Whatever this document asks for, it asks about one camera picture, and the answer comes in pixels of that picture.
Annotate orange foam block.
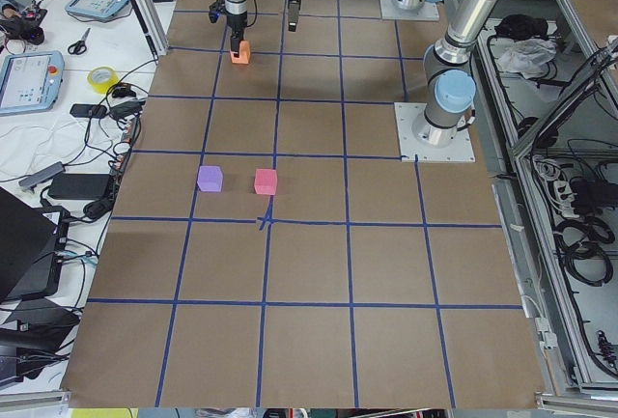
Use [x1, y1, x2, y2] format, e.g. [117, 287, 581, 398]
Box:
[229, 40, 251, 65]

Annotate black cable bundle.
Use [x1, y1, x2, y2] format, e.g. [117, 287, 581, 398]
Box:
[0, 41, 160, 226]

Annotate aluminium frame rail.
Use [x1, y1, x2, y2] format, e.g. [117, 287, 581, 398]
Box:
[475, 0, 617, 417]

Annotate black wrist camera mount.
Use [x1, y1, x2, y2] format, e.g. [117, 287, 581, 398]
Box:
[208, 0, 227, 23]

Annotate black power brick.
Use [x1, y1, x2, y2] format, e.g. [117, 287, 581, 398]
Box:
[48, 173, 111, 200]

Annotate yellow tape roll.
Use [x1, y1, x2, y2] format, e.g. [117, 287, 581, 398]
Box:
[87, 66, 120, 95]

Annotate purple foam block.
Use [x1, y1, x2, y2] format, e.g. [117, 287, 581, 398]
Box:
[197, 165, 224, 192]

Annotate blue teach pendant near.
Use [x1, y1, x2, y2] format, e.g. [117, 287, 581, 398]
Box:
[1, 51, 65, 116]

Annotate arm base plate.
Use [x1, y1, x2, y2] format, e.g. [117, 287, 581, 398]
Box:
[379, 0, 439, 21]
[394, 102, 476, 163]

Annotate black handled scissors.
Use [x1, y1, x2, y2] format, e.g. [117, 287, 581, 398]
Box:
[67, 28, 91, 56]

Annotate pink foam block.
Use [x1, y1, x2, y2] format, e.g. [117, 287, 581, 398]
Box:
[254, 168, 278, 196]

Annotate black laptop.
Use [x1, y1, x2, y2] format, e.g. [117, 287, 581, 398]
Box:
[1, 190, 69, 302]

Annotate crumpled white cloth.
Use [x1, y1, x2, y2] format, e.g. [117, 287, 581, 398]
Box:
[496, 39, 557, 78]

